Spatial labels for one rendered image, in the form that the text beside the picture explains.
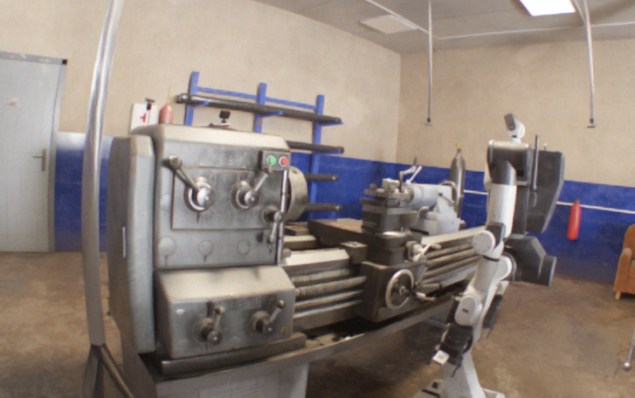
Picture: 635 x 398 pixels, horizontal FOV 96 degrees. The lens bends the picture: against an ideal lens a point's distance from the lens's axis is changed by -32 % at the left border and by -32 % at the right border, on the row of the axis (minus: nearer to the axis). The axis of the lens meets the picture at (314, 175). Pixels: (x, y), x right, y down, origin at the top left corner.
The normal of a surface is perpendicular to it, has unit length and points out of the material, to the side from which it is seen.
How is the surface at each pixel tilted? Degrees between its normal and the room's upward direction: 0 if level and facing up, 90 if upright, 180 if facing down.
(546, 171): 90
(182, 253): 90
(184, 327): 90
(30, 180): 90
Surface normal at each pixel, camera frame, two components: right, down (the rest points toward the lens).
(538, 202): -0.66, -0.04
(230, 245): 0.65, 0.08
